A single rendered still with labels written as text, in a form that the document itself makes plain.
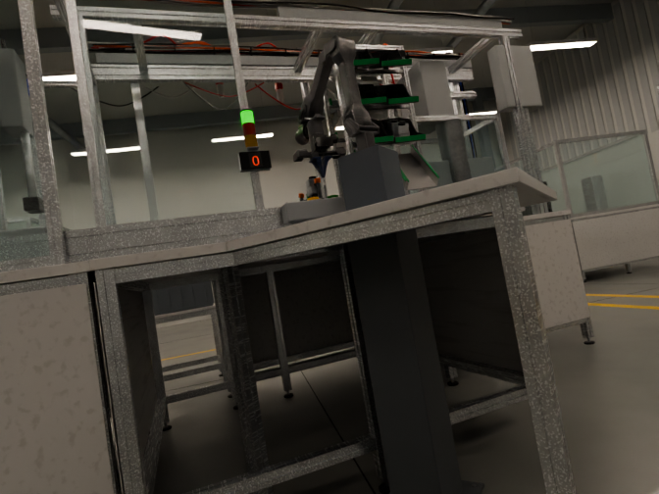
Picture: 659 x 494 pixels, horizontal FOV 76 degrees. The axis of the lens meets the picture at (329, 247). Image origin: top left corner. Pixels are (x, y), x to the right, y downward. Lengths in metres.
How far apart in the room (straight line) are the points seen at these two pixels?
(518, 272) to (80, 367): 1.09
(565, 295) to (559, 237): 0.36
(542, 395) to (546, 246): 2.04
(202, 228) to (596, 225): 6.12
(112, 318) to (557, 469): 1.09
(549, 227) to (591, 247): 3.88
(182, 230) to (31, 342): 0.48
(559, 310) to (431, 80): 1.63
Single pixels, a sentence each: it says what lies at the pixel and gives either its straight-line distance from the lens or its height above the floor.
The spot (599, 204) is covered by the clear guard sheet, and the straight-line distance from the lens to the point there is 7.04.
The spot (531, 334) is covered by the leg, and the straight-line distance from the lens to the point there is 0.91.
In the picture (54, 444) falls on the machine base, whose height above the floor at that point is 0.41.
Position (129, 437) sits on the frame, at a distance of 1.33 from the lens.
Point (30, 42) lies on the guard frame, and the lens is 1.54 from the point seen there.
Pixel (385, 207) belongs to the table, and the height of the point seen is 0.84.
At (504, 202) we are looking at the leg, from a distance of 0.90.
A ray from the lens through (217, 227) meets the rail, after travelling 1.36.
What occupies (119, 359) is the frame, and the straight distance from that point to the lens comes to 1.29.
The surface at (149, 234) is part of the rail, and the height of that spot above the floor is 0.92.
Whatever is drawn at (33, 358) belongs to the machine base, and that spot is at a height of 0.63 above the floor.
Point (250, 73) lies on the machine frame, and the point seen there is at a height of 2.05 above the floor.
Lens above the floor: 0.72
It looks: 3 degrees up
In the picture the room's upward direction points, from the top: 10 degrees counter-clockwise
